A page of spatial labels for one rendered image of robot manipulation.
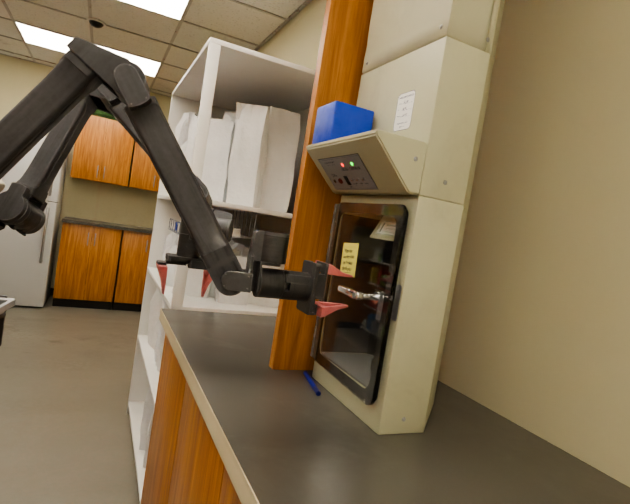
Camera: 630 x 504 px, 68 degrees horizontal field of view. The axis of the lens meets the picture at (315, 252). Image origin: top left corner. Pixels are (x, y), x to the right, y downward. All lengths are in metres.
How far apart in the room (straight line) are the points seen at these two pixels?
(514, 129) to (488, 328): 0.54
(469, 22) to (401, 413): 0.77
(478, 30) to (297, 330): 0.80
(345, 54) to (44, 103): 0.72
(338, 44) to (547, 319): 0.84
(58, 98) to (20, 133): 0.08
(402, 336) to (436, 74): 0.50
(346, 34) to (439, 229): 0.60
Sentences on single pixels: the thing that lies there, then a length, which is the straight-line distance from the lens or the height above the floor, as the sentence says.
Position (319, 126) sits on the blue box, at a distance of 1.12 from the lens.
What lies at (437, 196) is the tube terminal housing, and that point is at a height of 1.42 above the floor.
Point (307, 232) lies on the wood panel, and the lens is 1.20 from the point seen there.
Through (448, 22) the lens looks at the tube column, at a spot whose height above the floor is 1.73.
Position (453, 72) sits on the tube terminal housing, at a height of 1.65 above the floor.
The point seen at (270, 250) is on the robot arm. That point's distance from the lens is 0.87.
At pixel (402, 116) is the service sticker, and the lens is 1.03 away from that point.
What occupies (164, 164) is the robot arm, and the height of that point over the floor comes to 1.39.
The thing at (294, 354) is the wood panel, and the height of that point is 0.98.
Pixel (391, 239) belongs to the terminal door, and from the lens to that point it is 0.93.
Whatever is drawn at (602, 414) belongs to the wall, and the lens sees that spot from 1.17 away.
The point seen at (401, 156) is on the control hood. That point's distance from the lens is 0.89.
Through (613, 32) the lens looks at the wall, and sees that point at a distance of 1.32.
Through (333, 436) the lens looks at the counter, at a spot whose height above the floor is 0.94.
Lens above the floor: 1.32
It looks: 3 degrees down
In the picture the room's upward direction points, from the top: 9 degrees clockwise
